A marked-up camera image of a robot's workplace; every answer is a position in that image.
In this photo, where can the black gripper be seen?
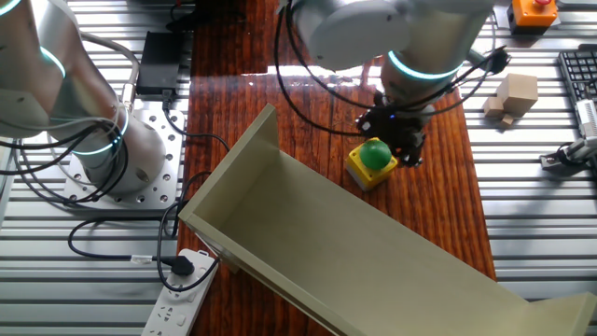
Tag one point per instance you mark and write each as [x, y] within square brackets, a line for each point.
[396, 122]

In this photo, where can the green push button yellow box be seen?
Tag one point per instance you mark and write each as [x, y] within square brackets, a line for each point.
[373, 156]

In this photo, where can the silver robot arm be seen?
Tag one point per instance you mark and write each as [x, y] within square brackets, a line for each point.
[37, 93]

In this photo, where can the beige wooden shelf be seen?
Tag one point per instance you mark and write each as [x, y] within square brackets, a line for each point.
[303, 219]

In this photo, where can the glossy wood grain board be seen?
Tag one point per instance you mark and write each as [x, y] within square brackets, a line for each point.
[326, 224]

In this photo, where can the medium wooden block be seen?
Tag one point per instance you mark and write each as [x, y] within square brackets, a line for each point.
[492, 107]

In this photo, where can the tiny wooden block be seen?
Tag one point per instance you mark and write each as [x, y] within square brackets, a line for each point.
[507, 120]

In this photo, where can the orange emergency stop box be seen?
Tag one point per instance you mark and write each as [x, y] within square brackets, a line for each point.
[534, 14]

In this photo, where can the black keyboard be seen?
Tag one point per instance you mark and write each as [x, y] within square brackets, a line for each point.
[578, 70]

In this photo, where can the black power adapter brick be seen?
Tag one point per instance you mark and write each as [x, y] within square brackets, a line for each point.
[158, 63]

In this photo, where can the white power strip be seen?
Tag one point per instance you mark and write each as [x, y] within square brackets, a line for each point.
[177, 303]

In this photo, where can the small grey camera on mount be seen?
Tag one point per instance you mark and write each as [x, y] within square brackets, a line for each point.
[573, 154]

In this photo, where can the silver depth camera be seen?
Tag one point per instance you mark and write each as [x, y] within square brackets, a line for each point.
[587, 116]

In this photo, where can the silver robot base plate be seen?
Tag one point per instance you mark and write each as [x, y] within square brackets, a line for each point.
[172, 121]

